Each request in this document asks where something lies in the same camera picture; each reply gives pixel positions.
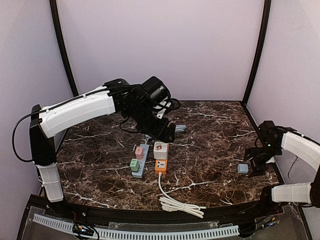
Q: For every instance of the grey slotted cable duct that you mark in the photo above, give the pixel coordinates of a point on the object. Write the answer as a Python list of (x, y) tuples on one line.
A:
[(127, 231)]

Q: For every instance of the pink plug adapter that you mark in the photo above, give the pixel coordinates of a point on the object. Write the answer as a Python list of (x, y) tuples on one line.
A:
[(139, 153)]

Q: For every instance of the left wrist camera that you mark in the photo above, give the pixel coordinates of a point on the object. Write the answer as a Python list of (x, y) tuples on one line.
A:
[(159, 98)]

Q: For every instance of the black frame post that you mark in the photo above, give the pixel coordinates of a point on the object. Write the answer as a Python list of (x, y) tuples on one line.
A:
[(258, 51), (62, 47)]

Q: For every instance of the black front table rail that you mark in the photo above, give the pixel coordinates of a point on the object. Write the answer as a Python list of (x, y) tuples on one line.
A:
[(237, 214)]

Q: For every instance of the white cube socket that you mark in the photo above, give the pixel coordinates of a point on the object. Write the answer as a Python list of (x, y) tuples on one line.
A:
[(160, 150)]

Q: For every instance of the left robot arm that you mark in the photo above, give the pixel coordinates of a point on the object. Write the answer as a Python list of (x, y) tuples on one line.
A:
[(140, 102)]

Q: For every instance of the right black frame post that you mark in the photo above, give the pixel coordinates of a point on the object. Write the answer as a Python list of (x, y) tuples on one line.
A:
[(258, 51)]

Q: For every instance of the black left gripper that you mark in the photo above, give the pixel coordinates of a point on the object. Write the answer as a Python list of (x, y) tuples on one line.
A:
[(165, 131)]

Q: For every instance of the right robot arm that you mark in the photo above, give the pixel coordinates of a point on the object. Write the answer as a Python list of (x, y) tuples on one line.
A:
[(275, 140)]

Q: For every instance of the orange power strip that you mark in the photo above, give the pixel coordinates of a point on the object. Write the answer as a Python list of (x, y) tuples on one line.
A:
[(161, 166)]

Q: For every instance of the left black frame post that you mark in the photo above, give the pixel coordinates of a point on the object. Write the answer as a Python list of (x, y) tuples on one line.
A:
[(62, 47)]

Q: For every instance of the blue power strip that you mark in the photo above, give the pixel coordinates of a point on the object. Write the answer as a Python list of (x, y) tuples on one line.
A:
[(142, 162)]

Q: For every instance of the light blue plug adapter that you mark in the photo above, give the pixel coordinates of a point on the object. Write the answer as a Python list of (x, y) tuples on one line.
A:
[(243, 168)]

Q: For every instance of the green plug adapter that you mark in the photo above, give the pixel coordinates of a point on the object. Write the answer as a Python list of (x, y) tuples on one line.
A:
[(134, 165)]

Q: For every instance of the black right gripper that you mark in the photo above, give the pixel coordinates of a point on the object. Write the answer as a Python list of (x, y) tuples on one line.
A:
[(255, 158)]

